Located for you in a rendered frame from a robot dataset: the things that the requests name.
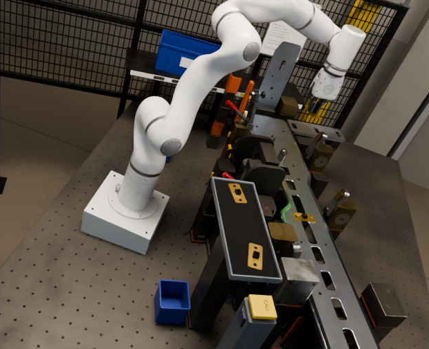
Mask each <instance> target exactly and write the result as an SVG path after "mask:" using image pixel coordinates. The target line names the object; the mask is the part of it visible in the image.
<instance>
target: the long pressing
mask: <svg viewBox="0 0 429 349"><path fill-rule="evenodd" d="M253 125H254V128H253V130H250V133H249V134H256V135H260V136H267V137H270V138H272V139H274V138H276V139H275V141H273V142H274V150H275V153H276V155H277V156H278V154H279V153H280V151H281V150H282V149H286V150H287V156H286V158H285V160H284V161H280V160H279V159H278V161H279V162H280V164H279V166H278V167H284V168H287V170H288V171H289V175H287V174H286V176H285V178H284V181H283V182H282V185H281V186H280V188H281V191H282V194H283V196H284V200H285V202H286V206H285V207H284V208H283V209H282V210H281V211H280V213H279V219H280V222H281V223H283V224H291V225H293V227H294V229H295V232H296V235H297V237H298V241H297V243H299V244H300V248H301V250H302V253H301V256H300V258H299V259H307V260H312V261H313V264H314V267H315V268H316V272H317V274H318V277H319V280H320V282H319V283H318V285H317V286H316V288H315V289H314V290H313V292H312V293H311V295H310V296H309V297H308V299H307V304H308V306H309V310H310V313H311V316H312V319H313V322H314V325H315V327H316V331H317V333H318V337H319V340H320V343H321V346H322V349H349V346H348V344H347V341H346V338H345V336H344V333H343V330H350V331H351V332H352V334H353V337H354V340H355V342H356V345H357V347H358V349H381V347H380V345H379V344H378V341H377V339H376V336H375V334H374V331H373V329H372V327H371V325H370V323H369V320H368V318H367V315H366V313H365V310H364V309H363V306H362V304H361V302H360V299H359V297H358V294H357V293H356V290H355V288H354V286H353V283H352V281H351V278H350V277H349V274H348V272H347V270H346V267H345V265H344V262H343V260H342V258H341V256H340V253H339V251H338V249H337V246H336V244H335V242H334V239H333V237H332V235H331V233H330V230H329V228H328V226H327V223H326V221H325V219H324V216H323V214H322V212H321V210H320V207H319V205H318V203H317V200H316V198H315V196H314V193H313V191H312V189H311V186H310V183H311V174H310V172H309V170H308V167H307V165H306V163H305V161H304V159H303V157H302V154H301V152H300V150H299V147H298V145H297V143H296V141H295V139H294V137H293V134H292V132H291V129H290V127H289V125H288V123H287V122H286V121H284V120H282V119H279V118H273V117H269V116H263V115H258V114H255V117H254V120H253ZM256 126H257V127H256ZM272 135H273V137H271V136H272ZM293 165H294V167H293ZM298 179H299V180H298ZM286 181H292V182H293V185H294V187H295V190H290V189H289V187H288V185H287V183H286ZM292 195H293V196H297V197H299V200H300V203H301V205H302V207H303V210H304V213H305V214H312V215H313V216H314V219H315V221H316V222H308V223H309V226H310V227H311V230H312V233H313V236H314V238H315V240H316V244H312V243H310V242H309V241H308V238H307V235H306V233H305V230H304V227H303V225H302V222H303V221H297V220H294V217H293V214H292V213H297V212H298V211H297V209H296V207H295V204H294V201H293V198H292ZM301 242H302V243H301ZM312 247H316V248H318V249H319V250H320V253H321V256H322V259H323V261H324V264H318V263H317V262H316V259H315V256H314V254H313V251H312V249H311V248H312ZM321 272H327V273H328V274H329V276H330V279H331V281H332V284H333V286H334V289H335V290H334V291H331V290H328V289H327V288H326V286H325V282H324V280H323V278H322V275H321ZM319 293H321V295H319ZM332 299H337V300H339V301H340V304H341V307H342V309H343V312H344V314H345V317H346V320H340V319H339V318H338V317H337V315H336V312H335V309H334V307H333V304H332V302H331V300H332Z"/></svg>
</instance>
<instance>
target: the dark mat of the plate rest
mask: <svg viewBox="0 0 429 349"><path fill-rule="evenodd" d="M214 184H215V188H216V191H217V198H218V202H219V208H220V212H221V218H222V222H223V229H224V233H225V237H226V243H227V247H228V253H229V257H230V263H231V267H232V274H237V275H247V276H263V277H272V278H279V274H278V272H277V267H276V265H275V261H274V257H273V254H272V251H271V246H270V244H269V241H268V237H267V234H266V229H265V227H264V223H263V220H262V216H261V213H260V210H259V206H258V203H257V199H256V196H255V192H254V189H253V185H252V184H243V183H238V182H233V181H223V180H218V179H214ZM228 184H239V185H240V187H241V190H242V192H243V194H244V197H245V198H246V201H247V203H246V204H237V203H235V201H234V199H233V196H232V193H231V191H230V189H229V187H228ZM250 243H253V244H257V245H260V246H262V270H261V271H260V270H257V269H253V268H250V267H248V247H249V244H250Z"/></svg>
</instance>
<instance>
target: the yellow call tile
mask: <svg viewBox="0 0 429 349"><path fill-rule="evenodd" d="M248 301H249V304H250V310H251V314H252V317H253V319H272V320H275V319H276V318H277V314H276V311H275V306H274V303H273V299H272V296H264V295H253V294H249V296H248Z"/></svg>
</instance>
